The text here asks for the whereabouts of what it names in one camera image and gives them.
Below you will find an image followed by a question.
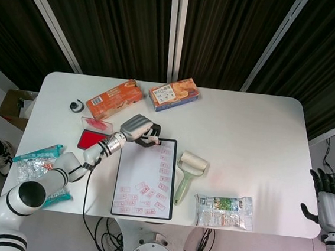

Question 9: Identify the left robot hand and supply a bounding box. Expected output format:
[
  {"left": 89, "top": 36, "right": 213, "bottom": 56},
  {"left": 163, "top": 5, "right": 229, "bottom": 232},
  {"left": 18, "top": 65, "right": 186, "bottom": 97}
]
[{"left": 118, "top": 112, "right": 165, "bottom": 149}]

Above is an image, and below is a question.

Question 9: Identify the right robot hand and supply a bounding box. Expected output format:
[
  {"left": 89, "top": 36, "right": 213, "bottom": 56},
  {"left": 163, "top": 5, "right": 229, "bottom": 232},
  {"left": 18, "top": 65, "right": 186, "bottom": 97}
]
[{"left": 298, "top": 167, "right": 335, "bottom": 234}]

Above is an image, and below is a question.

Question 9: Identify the small red stamp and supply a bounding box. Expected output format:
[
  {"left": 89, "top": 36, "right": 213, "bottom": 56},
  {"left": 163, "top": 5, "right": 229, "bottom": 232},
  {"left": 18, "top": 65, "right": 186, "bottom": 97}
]
[{"left": 147, "top": 135, "right": 163, "bottom": 146}]

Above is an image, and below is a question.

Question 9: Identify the red ink pad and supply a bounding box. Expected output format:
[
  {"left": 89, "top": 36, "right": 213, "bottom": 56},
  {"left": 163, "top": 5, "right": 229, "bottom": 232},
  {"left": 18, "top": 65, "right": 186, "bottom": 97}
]
[{"left": 77, "top": 116, "right": 117, "bottom": 154}]

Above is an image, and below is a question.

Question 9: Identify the orange snack box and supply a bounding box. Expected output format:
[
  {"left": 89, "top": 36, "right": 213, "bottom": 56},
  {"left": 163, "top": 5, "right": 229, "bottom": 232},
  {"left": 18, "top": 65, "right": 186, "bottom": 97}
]
[{"left": 84, "top": 74, "right": 145, "bottom": 125}]

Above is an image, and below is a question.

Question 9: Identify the blue biscuit box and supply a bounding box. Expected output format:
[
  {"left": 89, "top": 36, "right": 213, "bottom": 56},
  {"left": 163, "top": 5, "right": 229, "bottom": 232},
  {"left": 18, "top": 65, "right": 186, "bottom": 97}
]
[{"left": 147, "top": 73, "right": 203, "bottom": 117}]

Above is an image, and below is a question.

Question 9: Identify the white stamped paper sheet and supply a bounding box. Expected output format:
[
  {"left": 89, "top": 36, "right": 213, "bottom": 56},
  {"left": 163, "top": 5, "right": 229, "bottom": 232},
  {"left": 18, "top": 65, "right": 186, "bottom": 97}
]
[{"left": 112, "top": 135, "right": 178, "bottom": 219}]

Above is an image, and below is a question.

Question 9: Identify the green lint roller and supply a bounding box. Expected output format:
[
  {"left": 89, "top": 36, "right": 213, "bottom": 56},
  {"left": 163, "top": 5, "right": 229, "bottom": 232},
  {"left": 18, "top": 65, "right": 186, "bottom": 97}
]
[{"left": 173, "top": 149, "right": 210, "bottom": 208}]

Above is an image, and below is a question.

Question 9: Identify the black clipboard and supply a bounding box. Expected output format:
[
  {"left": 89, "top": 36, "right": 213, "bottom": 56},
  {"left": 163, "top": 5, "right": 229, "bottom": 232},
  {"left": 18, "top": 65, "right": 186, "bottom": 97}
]
[{"left": 110, "top": 133, "right": 180, "bottom": 221}]

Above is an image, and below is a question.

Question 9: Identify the dark pleated curtain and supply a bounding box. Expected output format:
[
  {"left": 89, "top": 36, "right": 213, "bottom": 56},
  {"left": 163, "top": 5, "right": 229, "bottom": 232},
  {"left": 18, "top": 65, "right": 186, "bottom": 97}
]
[{"left": 0, "top": 0, "right": 335, "bottom": 145}]

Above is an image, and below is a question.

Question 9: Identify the silver snack bag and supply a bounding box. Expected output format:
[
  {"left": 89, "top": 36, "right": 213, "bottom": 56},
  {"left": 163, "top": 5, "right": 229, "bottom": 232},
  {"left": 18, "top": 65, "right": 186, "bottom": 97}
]
[{"left": 191, "top": 191, "right": 257, "bottom": 232}]

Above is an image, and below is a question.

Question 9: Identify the teal shrimp snack bag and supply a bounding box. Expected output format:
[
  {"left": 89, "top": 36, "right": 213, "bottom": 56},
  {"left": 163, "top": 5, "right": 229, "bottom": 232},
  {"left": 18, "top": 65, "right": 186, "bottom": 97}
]
[{"left": 8, "top": 139, "right": 79, "bottom": 212}]

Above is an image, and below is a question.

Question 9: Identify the brown cardboard box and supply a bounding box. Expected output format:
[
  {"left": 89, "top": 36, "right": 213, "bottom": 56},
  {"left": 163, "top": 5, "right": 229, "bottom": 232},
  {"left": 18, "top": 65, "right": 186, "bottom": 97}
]
[{"left": 0, "top": 87, "right": 40, "bottom": 130}]

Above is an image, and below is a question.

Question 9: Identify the white sneaker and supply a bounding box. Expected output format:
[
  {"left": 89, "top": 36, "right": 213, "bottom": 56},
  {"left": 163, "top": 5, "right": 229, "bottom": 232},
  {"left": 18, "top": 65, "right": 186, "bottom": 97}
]
[{"left": 0, "top": 140, "right": 15, "bottom": 178}]

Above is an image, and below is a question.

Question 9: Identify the small black ring clip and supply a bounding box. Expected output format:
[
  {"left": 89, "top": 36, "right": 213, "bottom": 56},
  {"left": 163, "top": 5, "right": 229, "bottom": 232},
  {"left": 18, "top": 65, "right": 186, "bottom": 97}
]
[{"left": 69, "top": 100, "right": 86, "bottom": 115}]

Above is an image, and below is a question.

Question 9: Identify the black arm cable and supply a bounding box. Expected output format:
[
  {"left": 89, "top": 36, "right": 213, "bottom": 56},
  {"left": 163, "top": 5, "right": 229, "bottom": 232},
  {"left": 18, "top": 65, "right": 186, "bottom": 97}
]
[{"left": 77, "top": 153, "right": 115, "bottom": 251}]

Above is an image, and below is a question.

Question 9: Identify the white frame post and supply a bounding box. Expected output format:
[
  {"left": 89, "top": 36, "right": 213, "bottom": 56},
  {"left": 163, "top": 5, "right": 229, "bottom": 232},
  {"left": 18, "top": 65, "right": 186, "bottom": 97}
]
[
  {"left": 163, "top": 0, "right": 190, "bottom": 85},
  {"left": 6, "top": 0, "right": 90, "bottom": 75},
  {"left": 239, "top": 0, "right": 311, "bottom": 98}
]

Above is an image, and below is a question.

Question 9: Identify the black cable bundle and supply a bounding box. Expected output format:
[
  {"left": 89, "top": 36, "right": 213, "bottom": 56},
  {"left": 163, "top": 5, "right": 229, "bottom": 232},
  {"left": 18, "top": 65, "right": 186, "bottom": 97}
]
[
  {"left": 183, "top": 225, "right": 214, "bottom": 251},
  {"left": 93, "top": 216, "right": 131, "bottom": 251}
]

